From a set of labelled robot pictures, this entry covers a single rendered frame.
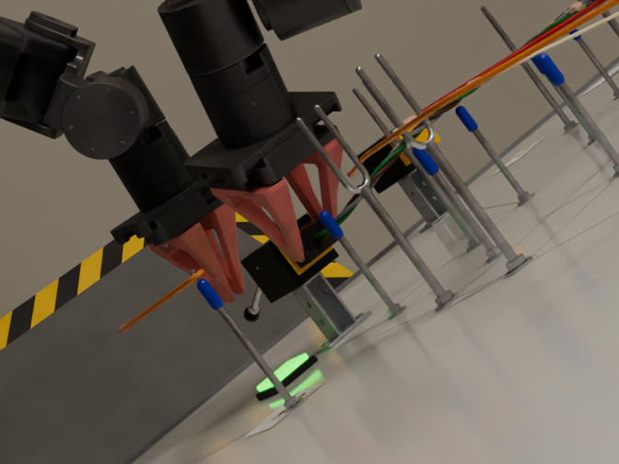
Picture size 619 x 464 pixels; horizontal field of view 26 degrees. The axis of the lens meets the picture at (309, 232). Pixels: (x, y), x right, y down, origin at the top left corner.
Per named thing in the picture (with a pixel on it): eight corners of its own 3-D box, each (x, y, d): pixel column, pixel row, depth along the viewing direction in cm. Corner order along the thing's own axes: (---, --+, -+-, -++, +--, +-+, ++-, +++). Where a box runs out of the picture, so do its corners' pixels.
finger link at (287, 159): (381, 220, 96) (332, 107, 92) (314, 276, 93) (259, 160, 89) (321, 214, 101) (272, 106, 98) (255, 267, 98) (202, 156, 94)
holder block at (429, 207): (409, 232, 142) (354, 157, 142) (472, 196, 132) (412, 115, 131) (381, 255, 140) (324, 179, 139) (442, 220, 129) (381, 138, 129)
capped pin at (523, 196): (531, 198, 98) (461, 103, 98) (516, 208, 99) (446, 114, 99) (537, 191, 99) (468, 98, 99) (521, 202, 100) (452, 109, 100)
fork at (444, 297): (446, 307, 79) (301, 113, 78) (429, 315, 80) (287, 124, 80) (466, 289, 80) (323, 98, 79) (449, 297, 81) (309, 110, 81)
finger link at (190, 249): (293, 265, 109) (233, 167, 107) (228, 313, 105) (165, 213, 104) (255, 273, 115) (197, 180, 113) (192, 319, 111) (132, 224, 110)
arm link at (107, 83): (33, 9, 107) (-3, 110, 108) (3, 12, 96) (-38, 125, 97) (174, 65, 108) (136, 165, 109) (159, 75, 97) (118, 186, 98)
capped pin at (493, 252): (490, 263, 83) (407, 151, 82) (484, 263, 84) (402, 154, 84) (508, 249, 83) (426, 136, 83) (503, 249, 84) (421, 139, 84)
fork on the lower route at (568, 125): (562, 133, 126) (473, 13, 126) (578, 122, 126) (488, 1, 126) (565, 134, 124) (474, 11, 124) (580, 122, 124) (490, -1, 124)
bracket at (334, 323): (358, 319, 102) (320, 267, 102) (372, 312, 100) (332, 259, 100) (317, 353, 100) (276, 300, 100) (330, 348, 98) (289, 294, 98)
